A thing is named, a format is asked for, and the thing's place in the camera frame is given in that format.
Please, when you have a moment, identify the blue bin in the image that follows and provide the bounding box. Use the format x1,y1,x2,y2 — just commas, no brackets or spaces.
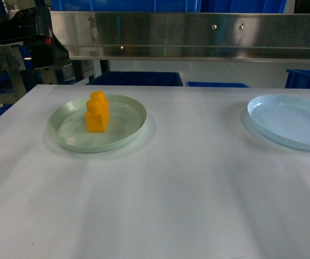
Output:
186,81,248,88
285,69,310,89
88,71,183,86

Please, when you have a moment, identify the light green plate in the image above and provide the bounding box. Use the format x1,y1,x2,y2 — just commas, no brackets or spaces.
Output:
47,94,147,153

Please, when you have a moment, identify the light blue plate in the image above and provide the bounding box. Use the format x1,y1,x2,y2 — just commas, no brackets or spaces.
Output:
247,94,310,151

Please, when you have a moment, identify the blue bin lower right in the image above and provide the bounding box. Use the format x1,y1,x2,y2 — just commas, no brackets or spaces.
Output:
285,69,310,89

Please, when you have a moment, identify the stainless steel rack beam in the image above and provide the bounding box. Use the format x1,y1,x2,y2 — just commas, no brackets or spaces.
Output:
51,11,310,62

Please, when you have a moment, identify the blue bin lower left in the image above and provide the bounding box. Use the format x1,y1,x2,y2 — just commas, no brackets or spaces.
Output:
88,71,183,86

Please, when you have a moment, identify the yellow toy block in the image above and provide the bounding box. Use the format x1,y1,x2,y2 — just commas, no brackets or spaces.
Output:
85,91,110,133

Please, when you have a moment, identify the blue bin lower middle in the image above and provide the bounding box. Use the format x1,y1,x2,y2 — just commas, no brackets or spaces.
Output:
186,81,248,88

